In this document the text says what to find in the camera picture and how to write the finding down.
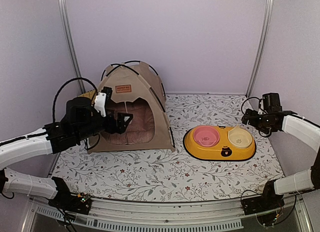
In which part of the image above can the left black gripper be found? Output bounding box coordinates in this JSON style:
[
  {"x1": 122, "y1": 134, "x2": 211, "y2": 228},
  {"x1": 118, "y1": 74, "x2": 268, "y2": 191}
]
[{"x1": 75, "y1": 109, "x2": 133, "y2": 142}]

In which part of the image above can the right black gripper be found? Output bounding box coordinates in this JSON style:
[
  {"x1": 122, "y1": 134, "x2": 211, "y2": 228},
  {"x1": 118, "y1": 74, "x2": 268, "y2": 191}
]
[{"x1": 241, "y1": 109, "x2": 274, "y2": 134}]

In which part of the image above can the cream cat bowl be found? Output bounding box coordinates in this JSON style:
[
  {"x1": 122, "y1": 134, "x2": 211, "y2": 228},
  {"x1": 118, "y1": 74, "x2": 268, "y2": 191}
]
[{"x1": 227, "y1": 125, "x2": 253, "y2": 149}]

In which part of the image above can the pink checkered cushion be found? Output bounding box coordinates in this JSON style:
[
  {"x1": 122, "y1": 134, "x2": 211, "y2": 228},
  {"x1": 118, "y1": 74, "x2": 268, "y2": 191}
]
[{"x1": 103, "y1": 98, "x2": 155, "y2": 145}]

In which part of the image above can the yellow double bowl stand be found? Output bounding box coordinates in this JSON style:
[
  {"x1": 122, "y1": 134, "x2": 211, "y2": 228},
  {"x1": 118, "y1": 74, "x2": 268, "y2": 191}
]
[{"x1": 183, "y1": 126, "x2": 257, "y2": 161}]

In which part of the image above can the beige fabric pet tent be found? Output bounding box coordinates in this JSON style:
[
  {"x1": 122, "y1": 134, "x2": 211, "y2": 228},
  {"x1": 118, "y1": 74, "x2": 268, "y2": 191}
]
[{"x1": 86, "y1": 61, "x2": 176, "y2": 155}]

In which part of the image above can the pink pet bowl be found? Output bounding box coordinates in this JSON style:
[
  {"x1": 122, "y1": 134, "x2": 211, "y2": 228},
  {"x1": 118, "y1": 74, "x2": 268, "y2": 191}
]
[{"x1": 193, "y1": 125, "x2": 220, "y2": 147}]

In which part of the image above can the black tent pole one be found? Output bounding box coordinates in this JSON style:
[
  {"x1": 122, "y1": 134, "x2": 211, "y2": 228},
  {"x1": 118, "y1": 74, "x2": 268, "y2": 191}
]
[{"x1": 101, "y1": 63, "x2": 176, "y2": 152}]

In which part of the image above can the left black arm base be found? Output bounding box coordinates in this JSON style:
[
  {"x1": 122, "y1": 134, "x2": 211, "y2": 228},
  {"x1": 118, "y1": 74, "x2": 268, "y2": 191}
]
[{"x1": 48, "y1": 177, "x2": 92, "y2": 226}]

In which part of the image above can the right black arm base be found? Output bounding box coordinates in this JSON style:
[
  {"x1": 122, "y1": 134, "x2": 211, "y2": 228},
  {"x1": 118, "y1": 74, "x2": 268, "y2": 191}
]
[{"x1": 240, "y1": 180, "x2": 285, "y2": 227}]

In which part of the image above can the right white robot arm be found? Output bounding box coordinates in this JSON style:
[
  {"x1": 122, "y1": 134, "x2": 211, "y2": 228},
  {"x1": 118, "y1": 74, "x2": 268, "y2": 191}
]
[{"x1": 240, "y1": 93, "x2": 320, "y2": 210}]

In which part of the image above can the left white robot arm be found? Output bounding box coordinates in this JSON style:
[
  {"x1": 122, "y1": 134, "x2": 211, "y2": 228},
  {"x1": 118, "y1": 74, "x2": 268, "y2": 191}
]
[{"x1": 0, "y1": 93, "x2": 133, "y2": 209}]

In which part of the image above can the woven scratcher tray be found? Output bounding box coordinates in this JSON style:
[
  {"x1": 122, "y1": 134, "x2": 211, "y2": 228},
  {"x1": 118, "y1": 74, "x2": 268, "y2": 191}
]
[{"x1": 80, "y1": 90, "x2": 97, "y2": 99}]

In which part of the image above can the green circuit board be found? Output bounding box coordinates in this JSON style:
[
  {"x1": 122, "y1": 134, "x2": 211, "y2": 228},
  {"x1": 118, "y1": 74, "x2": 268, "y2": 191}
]
[{"x1": 77, "y1": 192, "x2": 91, "y2": 203}]

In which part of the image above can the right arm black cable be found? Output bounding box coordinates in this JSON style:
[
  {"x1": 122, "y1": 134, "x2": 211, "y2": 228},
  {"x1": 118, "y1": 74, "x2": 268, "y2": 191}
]
[{"x1": 241, "y1": 96, "x2": 273, "y2": 139}]

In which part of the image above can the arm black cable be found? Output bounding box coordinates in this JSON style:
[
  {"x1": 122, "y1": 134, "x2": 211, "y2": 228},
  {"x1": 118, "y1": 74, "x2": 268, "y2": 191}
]
[
  {"x1": 51, "y1": 77, "x2": 100, "y2": 122},
  {"x1": 241, "y1": 96, "x2": 273, "y2": 139}
]

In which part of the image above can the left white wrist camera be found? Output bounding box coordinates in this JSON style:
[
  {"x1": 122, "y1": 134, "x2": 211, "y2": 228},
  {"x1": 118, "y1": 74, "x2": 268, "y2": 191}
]
[{"x1": 94, "y1": 87, "x2": 113, "y2": 117}]

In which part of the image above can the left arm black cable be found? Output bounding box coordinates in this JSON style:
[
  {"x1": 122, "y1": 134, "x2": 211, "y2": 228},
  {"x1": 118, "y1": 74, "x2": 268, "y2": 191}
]
[{"x1": 51, "y1": 77, "x2": 100, "y2": 122}]

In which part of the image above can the right aluminium frame post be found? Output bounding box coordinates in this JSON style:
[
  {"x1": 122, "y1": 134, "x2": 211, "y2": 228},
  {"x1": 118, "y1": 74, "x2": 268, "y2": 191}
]
[{"x1": 245, "y1": 0, "x2": 274, "y2": 97}]

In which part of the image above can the aluminium frame post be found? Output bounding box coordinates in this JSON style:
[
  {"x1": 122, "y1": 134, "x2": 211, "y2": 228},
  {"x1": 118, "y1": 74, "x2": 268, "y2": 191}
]
[
  {"x1": 245, "y1": 0, "x2": 274, "y2": 97},
  {"x1": 57, "y1": 0, "x2": 82, "y2": 78}
]

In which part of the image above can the left aluminium frame post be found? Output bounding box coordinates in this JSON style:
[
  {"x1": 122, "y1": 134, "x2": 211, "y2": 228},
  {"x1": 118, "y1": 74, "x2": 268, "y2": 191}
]
[{"x1": 57, "y1": 0, "x2": 82, "y2": 78}]

